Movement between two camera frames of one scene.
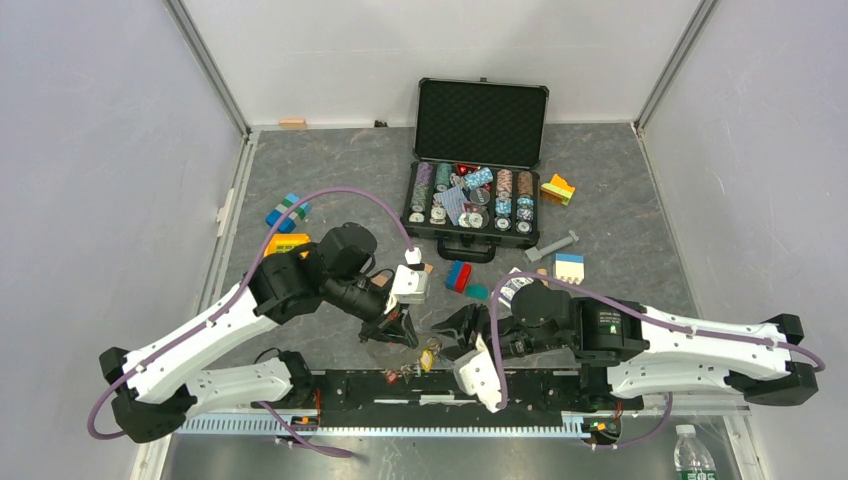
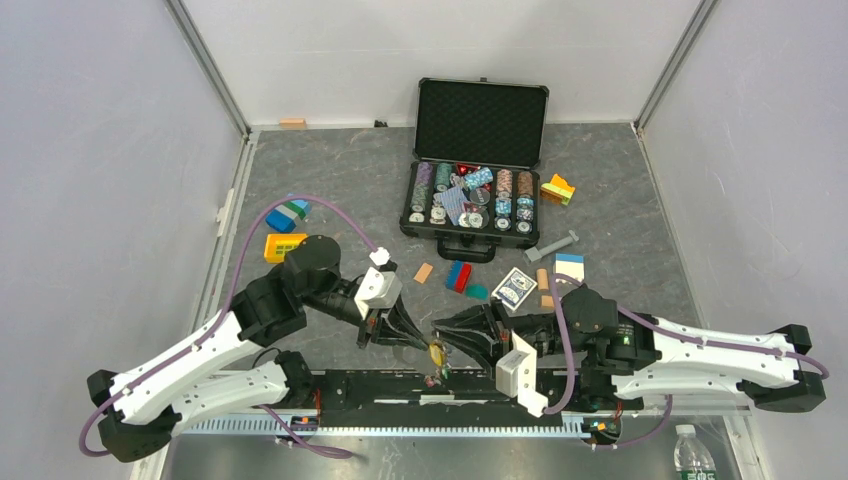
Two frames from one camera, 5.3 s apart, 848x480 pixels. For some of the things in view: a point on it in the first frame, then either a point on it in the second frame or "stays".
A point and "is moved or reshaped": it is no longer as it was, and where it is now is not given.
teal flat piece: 477,291 stays
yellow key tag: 427,360 is moved or reshaped
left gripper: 395,326 stays
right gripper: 459,324 stays
